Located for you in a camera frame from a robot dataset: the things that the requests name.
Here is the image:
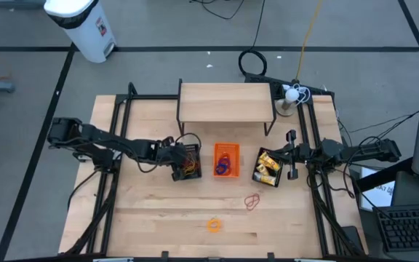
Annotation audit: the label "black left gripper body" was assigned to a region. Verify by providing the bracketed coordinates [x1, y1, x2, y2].
[153, 135, 191, 183]

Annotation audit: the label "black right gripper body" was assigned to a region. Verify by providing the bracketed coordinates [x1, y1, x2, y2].
[284, 130, 323, 182]

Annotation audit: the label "yellow rubber band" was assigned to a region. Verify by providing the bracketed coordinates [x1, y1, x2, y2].
[181, 162, 199, 177]

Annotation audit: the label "blue coil wristband keyring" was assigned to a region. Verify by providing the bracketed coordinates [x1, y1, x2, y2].
[215, 159, 231, 176]

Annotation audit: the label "yellow coil wristband keyring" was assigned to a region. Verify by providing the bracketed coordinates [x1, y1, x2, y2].
[207, 218, 223, 234]

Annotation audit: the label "white globe desk lamp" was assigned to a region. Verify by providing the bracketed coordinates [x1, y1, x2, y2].
[275, 87, 301, 118]

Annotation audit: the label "black slotted plastic basket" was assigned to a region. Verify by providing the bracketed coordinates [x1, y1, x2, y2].
[252, 147, 285, 188]
[172, 143, 203, 182]

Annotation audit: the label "orange slotted plastic basket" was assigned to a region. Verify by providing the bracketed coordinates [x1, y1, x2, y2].
[212, 141, 241, 179]

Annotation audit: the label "wooden shelf riser black legs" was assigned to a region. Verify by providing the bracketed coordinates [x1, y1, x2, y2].
[175, 78, 278, 138]

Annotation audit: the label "white paper sheet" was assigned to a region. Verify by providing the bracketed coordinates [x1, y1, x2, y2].
[358, 167, 396, 213]

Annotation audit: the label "black computer keyboard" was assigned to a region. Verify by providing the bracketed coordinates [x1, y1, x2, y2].
[374, 205, 419, 255]

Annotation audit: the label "white trash can black liner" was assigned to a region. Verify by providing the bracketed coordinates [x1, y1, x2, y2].
[43, 0, 118, 64]

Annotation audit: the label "white cable bundle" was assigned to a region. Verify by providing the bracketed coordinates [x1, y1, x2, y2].
[281, 83, 311, 107]

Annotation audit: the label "black aluminium rig frame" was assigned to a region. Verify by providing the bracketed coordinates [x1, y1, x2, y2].
[58, 82, 366, 258]

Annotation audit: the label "black coiled floor cable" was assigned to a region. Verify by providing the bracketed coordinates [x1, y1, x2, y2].
[238, 0, 268, 77]

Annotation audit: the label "yellow hanging cable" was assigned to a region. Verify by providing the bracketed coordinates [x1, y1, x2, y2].
[295, 0, 322, 84]

